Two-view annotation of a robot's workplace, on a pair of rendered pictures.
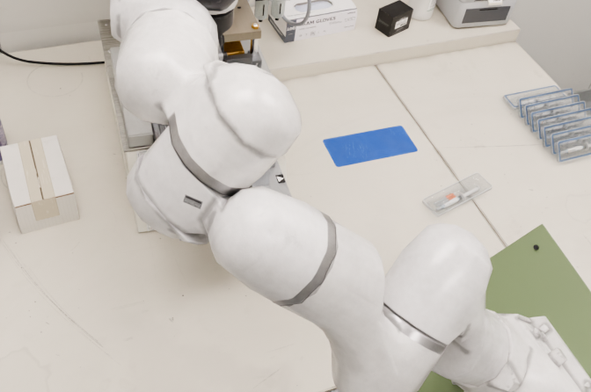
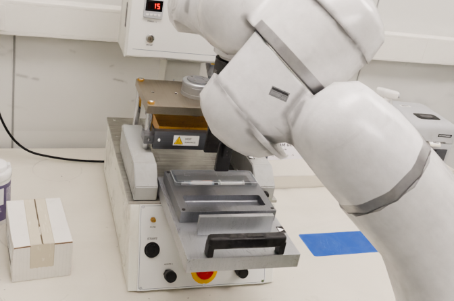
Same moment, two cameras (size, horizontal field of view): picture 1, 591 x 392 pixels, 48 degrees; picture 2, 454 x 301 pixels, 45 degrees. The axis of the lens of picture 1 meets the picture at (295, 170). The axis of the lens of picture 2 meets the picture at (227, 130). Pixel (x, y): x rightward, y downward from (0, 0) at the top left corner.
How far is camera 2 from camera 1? 0.38 m
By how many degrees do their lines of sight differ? 24
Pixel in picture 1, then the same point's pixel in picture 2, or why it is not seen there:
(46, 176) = (47, 226)
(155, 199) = (236, 96)
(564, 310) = not seen: outside the picture
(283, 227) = (382, 106)
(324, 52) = (293, 169)
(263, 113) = (361, 0)
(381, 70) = not seen: hidden behind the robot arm
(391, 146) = (362, 245)
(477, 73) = not seen: hidden behind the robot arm
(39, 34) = (48, 136)
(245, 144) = (343, 27)
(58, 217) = (51, 268)
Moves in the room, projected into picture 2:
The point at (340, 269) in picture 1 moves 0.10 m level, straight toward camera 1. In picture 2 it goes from (436, 168) to (445, 218)
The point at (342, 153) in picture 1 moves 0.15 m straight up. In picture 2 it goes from (318, 246) to (332, 198)
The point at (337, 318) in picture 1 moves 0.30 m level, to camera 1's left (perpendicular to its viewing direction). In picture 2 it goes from (430, 233) to (125, 169)
